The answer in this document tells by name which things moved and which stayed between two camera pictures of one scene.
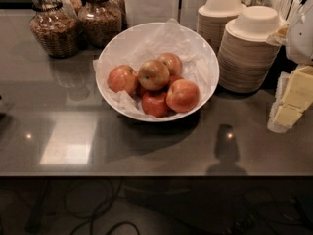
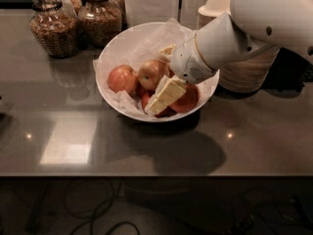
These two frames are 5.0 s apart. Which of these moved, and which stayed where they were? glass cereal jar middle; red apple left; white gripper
Moved: white gripper
Stayed: red apple left; glass cereal jar middle
